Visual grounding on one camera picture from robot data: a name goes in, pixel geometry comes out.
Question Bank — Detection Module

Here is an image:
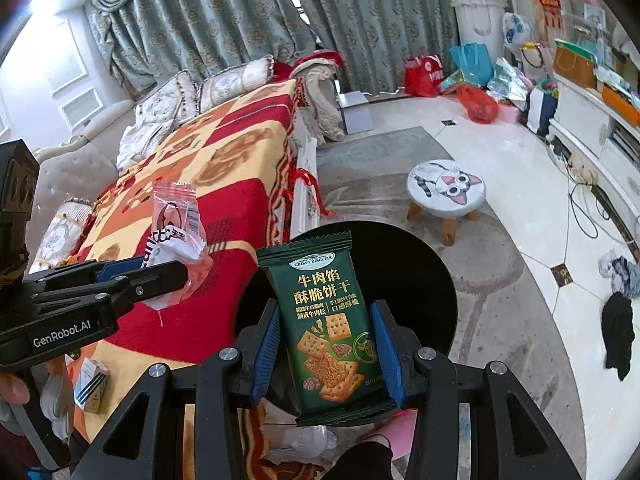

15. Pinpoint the pink white snack wrapper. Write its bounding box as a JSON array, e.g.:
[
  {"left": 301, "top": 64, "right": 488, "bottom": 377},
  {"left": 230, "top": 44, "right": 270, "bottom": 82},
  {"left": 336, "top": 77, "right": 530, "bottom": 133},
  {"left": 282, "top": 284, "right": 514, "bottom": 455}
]
[{"left": 142, "top": 181, "right": 214, "bottom": 311}]

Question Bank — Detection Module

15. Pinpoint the cat face wooden stool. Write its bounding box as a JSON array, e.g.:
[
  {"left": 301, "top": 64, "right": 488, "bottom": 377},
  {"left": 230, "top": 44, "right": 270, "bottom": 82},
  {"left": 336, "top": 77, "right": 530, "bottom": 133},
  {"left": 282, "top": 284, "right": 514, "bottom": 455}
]
[{"left": 407, "top": 159, "right": 486, "bottom": 246}]

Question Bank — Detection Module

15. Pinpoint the small black white box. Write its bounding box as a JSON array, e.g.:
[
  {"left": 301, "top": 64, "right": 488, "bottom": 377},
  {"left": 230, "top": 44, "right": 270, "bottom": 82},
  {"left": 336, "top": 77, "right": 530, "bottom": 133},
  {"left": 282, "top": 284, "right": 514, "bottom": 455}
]
[{"left": 74, "top": 359, "right": 110, "bottom": 414}]

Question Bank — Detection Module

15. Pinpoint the white patterned pillow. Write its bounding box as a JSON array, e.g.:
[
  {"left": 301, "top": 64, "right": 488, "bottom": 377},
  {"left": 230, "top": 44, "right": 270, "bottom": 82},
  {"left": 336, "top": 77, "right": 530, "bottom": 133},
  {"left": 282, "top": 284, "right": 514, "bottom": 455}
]
[
  {"left": 200, "top": 55, "right": 274, "bottom": 113},
  {"left": 116, "top": 70, "right": 198, "bottom": 174}
]

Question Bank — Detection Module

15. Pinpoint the black sock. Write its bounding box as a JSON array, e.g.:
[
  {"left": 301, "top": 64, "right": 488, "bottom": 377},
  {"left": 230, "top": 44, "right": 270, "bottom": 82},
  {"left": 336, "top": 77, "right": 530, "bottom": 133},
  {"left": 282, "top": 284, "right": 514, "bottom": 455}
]
[{"left": 601, "top": 292, "right": 634, "bottom": 382}]

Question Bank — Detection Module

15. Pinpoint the green patterned curtain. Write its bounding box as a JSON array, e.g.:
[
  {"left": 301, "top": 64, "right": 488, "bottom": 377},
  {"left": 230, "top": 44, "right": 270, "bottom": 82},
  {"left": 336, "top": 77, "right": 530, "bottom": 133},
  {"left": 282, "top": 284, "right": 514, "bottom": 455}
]
[{"left": 85, "top": 0, "right": 458, "bottom": 94}]

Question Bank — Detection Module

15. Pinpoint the blue shopping bag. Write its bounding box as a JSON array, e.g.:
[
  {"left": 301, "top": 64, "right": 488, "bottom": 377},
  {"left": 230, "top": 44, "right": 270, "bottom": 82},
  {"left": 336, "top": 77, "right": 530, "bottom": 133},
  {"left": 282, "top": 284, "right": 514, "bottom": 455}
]
[{"left": 449, "top": 42, "right": 494, "bottom": 86}]

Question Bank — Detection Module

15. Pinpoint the cylindrical bolster pillow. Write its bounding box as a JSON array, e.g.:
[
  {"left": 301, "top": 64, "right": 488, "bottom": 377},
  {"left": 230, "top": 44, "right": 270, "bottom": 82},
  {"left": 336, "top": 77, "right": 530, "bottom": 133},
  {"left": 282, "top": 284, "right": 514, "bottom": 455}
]
[{"left": 29, "top": 198, "right": 93, "bottom": 273}]

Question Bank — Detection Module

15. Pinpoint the checkered orange red blanket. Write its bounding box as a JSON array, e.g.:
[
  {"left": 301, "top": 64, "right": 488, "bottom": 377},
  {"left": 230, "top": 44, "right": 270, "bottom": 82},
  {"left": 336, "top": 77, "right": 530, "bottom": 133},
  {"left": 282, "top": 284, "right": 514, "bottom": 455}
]
[{"left": 67, "top": 78, "right": 327, "bottom": 480}]

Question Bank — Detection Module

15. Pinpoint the white upholstered headboard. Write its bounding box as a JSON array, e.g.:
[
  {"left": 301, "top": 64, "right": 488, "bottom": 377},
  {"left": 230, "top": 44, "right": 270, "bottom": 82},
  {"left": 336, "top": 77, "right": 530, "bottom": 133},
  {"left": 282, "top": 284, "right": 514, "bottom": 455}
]
[{"left": 26, "top": 100, "right": 134, "bottom": 258}]

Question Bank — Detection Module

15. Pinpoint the white tv cabinet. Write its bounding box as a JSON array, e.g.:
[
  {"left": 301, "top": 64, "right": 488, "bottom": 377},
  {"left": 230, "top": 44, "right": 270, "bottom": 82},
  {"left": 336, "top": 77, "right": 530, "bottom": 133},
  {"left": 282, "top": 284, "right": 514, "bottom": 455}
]
[{"left": 549, "top": 76, "right": 639, "bottom": 242}]

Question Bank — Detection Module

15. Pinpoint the red plastic bag on floor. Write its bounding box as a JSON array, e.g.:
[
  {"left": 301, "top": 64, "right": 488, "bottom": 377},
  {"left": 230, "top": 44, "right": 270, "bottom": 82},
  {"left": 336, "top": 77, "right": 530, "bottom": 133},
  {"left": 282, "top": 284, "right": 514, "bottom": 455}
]
[{"left": 457, "top": 84, "right": 499, "bottom": 125}]

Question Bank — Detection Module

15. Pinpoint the black round trash bin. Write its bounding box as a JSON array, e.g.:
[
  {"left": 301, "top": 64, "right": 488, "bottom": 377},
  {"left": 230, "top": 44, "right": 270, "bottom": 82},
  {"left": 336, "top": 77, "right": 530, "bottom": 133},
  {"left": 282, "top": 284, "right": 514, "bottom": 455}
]
[{"left": 235, "top": 220, "right": 458, "bottom": 416}]

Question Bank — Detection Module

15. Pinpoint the green biscuit packet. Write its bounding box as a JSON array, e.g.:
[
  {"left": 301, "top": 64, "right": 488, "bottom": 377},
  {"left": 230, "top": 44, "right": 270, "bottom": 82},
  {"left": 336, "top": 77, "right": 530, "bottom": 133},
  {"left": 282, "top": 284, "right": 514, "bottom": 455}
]
[{"left": 257, "top": 232, "right": 393, "bottom": 427}]

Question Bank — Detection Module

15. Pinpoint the red shopping bag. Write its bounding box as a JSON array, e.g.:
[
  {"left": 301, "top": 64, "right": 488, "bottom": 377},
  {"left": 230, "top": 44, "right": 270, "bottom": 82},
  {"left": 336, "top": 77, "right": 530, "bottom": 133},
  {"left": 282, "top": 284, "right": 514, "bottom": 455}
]
[{"left": 405, "top": 54, "right": 445, "bottom": 98}]

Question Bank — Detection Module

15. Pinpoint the white gloved left hand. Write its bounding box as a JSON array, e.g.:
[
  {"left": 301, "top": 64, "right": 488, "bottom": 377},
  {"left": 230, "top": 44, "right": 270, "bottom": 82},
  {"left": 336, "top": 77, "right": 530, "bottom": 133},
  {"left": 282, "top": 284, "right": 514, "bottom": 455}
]
[{"left": 1, "top": 356, "right": 75, "bottom": 443}]

